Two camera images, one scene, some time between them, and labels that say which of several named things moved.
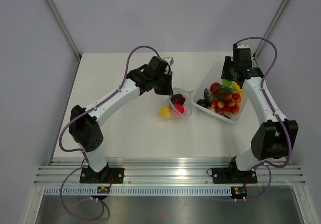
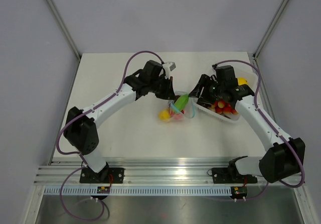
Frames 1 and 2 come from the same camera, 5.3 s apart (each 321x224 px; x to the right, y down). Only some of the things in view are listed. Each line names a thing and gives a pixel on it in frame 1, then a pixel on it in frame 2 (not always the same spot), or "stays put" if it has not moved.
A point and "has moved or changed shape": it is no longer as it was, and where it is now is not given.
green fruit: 227,83 has moved or changed shape
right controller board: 238,191 stays put
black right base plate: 231,175 stays put
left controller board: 105,190 stays put
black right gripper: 227,63 → 204,81
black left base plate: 107,176 stays put
